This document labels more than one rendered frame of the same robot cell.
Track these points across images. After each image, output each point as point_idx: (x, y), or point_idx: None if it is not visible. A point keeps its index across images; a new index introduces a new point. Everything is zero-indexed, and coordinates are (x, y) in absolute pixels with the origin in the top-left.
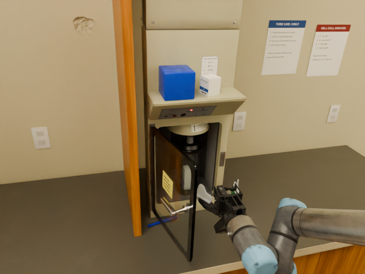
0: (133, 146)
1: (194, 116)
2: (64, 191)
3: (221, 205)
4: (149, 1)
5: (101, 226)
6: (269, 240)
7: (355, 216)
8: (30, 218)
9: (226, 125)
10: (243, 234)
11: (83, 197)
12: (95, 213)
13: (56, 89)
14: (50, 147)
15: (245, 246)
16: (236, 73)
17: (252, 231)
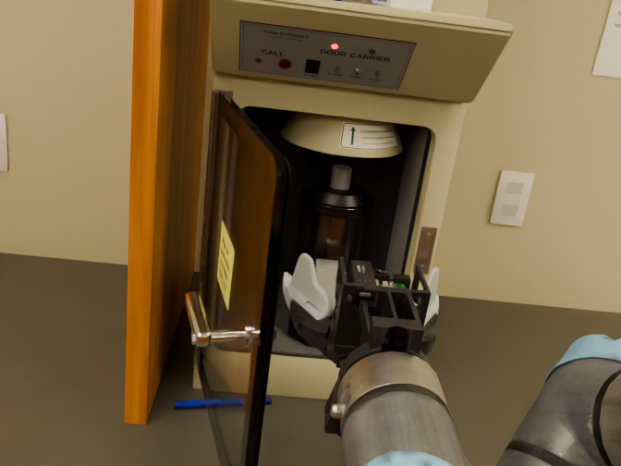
0: (145, 128)
1: (349, 81)
2: (8, 283)
3: (347, 320)
4: None
5: (50, 379)
6: None
7: None
8: None
9: (448, 141)
10: (381, 410)
11: (46, 303)
12: (53, 346)
13: (41, 19)
14: (8, 171)
15: (371, 452)
16: (520, 58)
17: (421, 407)
